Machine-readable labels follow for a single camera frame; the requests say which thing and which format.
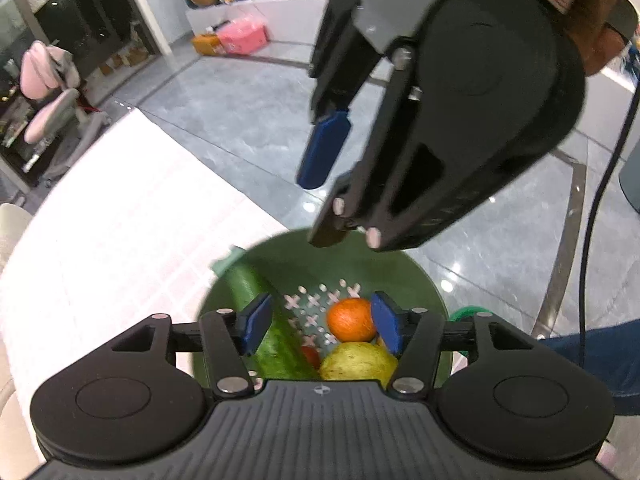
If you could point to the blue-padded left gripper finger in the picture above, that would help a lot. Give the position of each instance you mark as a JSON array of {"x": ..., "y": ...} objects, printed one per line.
[{"x": 226, "y": 337}]

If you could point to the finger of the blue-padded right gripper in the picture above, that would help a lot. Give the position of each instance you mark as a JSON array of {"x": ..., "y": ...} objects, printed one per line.
[{"x": 414, "y": 337}]

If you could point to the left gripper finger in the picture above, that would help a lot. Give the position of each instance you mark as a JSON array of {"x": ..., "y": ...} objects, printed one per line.
[
  {"x": 329, "y": 228},
  {"x": 325, "y": 143}
]

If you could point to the green colander bowl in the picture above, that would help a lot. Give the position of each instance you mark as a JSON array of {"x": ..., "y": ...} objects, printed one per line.
[{"x": 304, "y": 282}]

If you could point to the orange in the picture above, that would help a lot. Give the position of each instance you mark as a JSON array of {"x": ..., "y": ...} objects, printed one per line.
[{"x": 350, "y": 320}]

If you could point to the red cherry tomato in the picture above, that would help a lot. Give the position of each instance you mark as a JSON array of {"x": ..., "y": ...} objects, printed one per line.
[{"x": 312, "y": 356}]

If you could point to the person's right hand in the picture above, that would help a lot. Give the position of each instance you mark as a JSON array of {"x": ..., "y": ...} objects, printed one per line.
[{"x": 597, "y": 43}]

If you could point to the white tv console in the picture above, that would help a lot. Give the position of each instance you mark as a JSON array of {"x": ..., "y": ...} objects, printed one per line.
[{"x": 289, "y": 21}]

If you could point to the pink storage box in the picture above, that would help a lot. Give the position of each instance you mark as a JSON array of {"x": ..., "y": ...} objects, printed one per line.
[{"x": 244, "y": 35}]

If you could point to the pink checked tablecloth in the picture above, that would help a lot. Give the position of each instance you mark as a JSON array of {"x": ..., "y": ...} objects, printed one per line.
[{"x": 131, "y": 230}]

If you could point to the orange box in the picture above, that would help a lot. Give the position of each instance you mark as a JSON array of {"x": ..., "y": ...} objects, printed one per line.
[{"x": 208, "y": 45}]

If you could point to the person's blue jeans leg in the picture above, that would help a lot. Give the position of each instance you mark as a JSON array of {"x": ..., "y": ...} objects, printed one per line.
[{"x": 612, "y": 355}]

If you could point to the beige sofa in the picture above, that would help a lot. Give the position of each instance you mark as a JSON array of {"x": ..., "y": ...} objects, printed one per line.
[{"x": 19, "y": 457}]

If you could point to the pink office chair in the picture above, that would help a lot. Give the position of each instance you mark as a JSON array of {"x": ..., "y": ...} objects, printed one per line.
[{"x": 64, "y": 121}]

